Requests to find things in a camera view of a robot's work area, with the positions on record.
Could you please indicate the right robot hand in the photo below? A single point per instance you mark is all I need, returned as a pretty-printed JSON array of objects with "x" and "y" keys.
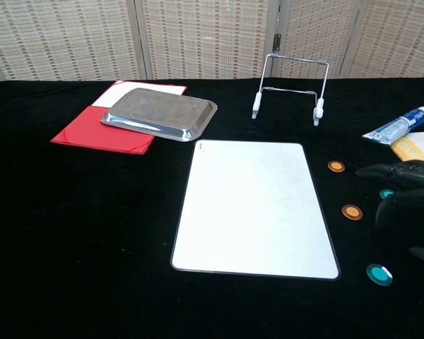
[{"x": 403, "y": 174}]

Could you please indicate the teal round magnet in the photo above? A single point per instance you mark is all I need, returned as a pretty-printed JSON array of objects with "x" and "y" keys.
[
  {"x": 377, "y": 273},
  {"x": 386, "y": 194}
]

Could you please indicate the orange round magnet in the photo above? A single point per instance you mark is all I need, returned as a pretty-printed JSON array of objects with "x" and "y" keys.
[
  {"x": 336, "y": 166},
  {"x": 352, "y": 212}
]

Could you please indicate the yellow and white book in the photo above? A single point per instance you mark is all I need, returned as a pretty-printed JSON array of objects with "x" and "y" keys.
[{"x": 417, "y": 144}]

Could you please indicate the blue white toothpaste tube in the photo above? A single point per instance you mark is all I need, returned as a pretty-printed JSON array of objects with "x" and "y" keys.
[{"x": 395, "y": 127}]

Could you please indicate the white magnetic board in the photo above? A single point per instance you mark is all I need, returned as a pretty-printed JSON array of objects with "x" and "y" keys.
[{"x": 254, "y": 208}]

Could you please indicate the metal screen hinge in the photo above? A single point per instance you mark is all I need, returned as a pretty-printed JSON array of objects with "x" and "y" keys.
[{"x": 276, "y": 41}]

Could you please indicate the woven folding screen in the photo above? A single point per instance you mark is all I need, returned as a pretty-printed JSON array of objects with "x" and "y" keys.
[{"x": 205, "y": 39}]

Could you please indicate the stainless steel tray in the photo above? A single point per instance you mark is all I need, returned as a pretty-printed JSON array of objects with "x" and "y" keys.
[{"x": 159, "y": 113}]

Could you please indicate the black velvet tablecloth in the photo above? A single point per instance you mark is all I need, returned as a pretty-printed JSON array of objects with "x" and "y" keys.
[{"x": 92, "y": 229}]

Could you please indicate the red paper folder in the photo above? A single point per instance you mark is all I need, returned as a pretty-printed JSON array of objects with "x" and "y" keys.
[{"x": 88, "y": 130}]

